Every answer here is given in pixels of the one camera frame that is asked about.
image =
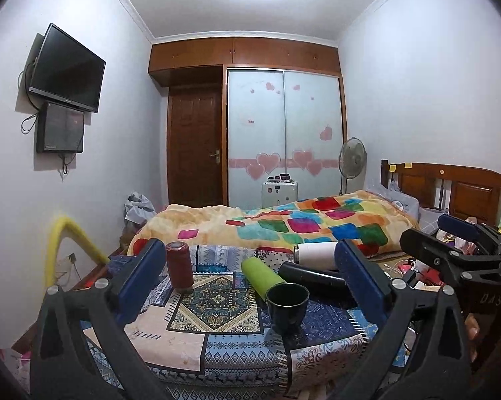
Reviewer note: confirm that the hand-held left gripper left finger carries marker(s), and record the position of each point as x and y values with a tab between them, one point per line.
144	273

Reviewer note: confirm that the dark blue cup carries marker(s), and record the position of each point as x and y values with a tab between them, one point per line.
288	306

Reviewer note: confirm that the yellow foam tube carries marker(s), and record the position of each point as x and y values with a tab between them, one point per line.
67	241

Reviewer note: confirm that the brown wooden door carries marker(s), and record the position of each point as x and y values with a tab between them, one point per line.
194	146

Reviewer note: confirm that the standing electric fan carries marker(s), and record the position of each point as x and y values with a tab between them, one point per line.
352	160

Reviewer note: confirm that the light blue printed pillow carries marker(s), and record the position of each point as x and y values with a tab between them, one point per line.
396	204

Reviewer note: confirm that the grey plastic bag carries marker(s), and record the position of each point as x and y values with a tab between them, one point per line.
138	210

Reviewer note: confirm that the wooden bed headboard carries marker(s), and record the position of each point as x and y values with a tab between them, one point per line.
463	187

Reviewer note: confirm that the small black wall monitor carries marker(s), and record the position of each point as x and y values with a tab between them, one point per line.
61	127

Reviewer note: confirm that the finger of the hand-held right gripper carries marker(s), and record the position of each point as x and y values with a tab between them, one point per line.
458	226
425	246

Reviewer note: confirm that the blue patterned bed sheet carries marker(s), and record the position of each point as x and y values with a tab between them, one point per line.
217	333

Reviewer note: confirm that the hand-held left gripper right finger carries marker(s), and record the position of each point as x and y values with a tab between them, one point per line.
358	275

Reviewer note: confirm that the person's right hand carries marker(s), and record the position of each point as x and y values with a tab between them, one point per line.
472	333

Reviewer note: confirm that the colourful patchwork blanket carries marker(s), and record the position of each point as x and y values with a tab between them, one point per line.
300	221

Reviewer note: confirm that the wall-mounted black television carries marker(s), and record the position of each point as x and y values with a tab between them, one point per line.
67	71

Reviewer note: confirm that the wooden wardrobe with glass doors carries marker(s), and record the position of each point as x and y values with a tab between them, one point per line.
284	125

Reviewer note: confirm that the white cup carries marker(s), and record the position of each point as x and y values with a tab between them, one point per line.
317	255

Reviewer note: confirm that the small white cabinet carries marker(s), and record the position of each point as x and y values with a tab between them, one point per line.
280	193

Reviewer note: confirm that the black cup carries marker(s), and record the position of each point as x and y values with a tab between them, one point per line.
313	277

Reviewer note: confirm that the green cup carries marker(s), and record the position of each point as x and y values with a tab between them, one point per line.
259	277

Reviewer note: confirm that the dark red cup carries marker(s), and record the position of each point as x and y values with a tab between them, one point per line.
179	266

